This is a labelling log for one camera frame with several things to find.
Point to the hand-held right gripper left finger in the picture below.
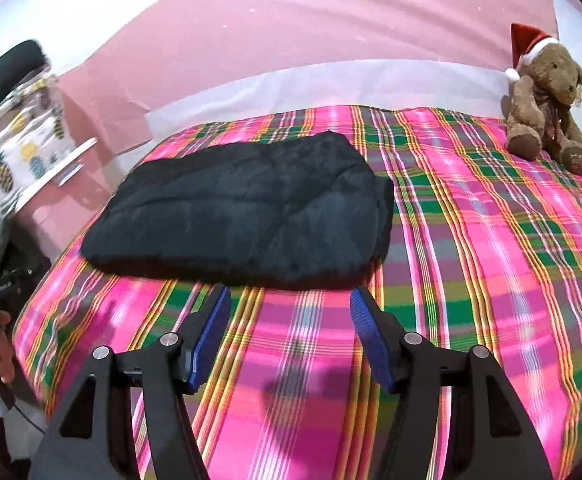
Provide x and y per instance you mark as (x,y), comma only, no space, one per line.
(211,335)

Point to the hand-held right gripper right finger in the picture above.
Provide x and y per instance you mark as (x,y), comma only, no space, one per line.
(371,340)

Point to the black puffer jacket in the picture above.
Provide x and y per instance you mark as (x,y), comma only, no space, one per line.
(246,210)

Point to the pink plaid blanket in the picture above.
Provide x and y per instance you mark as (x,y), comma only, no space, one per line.
(471,260)

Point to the pineapple print bag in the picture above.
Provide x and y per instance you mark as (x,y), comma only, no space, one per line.
(21,160)

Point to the black cushion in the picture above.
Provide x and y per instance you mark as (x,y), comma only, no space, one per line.
(6,72)

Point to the brown teddy bear santa hat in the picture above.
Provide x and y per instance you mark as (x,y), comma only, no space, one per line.
(546,85)

